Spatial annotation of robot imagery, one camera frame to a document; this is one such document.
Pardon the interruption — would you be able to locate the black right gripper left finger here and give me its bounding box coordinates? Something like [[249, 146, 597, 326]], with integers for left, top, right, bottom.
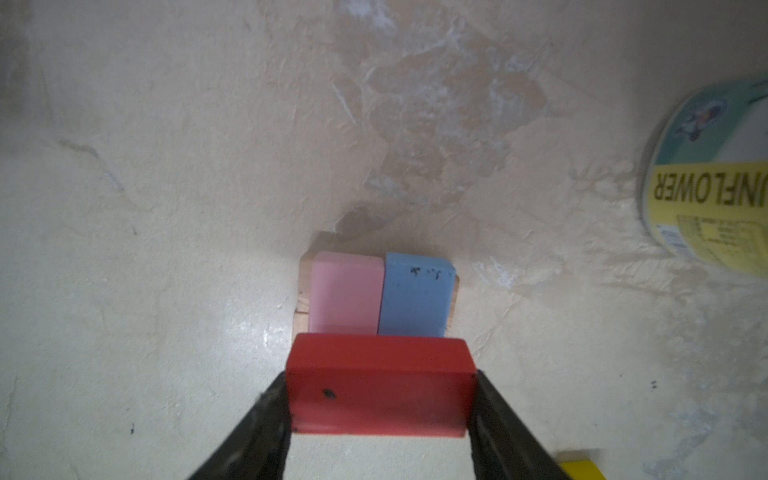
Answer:
[[190, 372, 292, 480]]

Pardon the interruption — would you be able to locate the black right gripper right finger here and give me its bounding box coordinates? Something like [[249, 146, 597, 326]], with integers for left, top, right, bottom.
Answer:
[[468, 370, 570, 480]]

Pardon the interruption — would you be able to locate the yellow rectangular wood block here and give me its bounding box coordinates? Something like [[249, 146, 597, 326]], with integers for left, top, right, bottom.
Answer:
[[559, 460, 606, 480]]

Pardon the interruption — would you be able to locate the red wood block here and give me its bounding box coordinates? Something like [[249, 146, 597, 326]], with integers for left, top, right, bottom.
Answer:
[[285, 333, 477, 437]]

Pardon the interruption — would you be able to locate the pink wood block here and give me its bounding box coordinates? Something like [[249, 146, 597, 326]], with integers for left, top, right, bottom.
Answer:
[[309, 251, 385, 335]]

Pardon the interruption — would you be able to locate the light blue wood block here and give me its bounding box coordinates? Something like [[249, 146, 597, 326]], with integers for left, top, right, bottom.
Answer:
[[378, 252, 456, 337]]

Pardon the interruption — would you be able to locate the natural wood block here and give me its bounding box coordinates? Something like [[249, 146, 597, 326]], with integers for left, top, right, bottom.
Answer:
[[292, 252, 313, 339], [445, 274, 461, 335]]

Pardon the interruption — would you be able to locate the sunflower seed can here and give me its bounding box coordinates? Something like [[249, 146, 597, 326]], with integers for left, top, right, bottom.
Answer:
[[641, 72, 767, 278]]

